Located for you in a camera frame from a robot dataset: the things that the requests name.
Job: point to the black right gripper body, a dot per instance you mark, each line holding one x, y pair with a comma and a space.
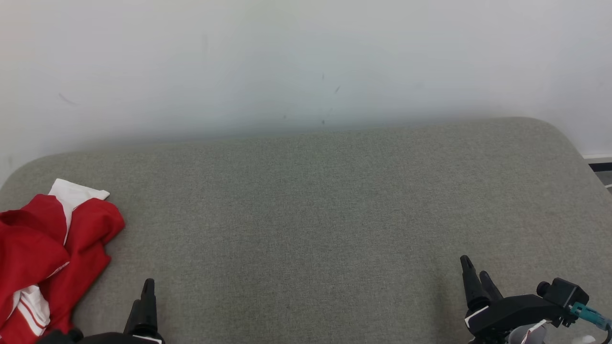
507, 313

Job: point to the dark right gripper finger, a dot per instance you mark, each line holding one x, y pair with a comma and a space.
473, 286
490, 286

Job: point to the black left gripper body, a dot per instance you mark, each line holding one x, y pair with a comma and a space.
119, 339

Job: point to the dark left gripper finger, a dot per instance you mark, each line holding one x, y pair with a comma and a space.
135, 320
149, 310

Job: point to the red shorts with white trim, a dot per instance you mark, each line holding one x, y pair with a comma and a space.
91, 224

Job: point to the red shirt with white sleeves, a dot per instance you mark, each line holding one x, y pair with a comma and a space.
24, 248

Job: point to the grey fabric sofa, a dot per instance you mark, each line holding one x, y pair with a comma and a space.
306, 215

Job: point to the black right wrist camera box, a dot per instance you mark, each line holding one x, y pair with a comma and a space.
566, 291

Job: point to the white wall baseboard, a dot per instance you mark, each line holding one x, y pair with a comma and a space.
597, 156

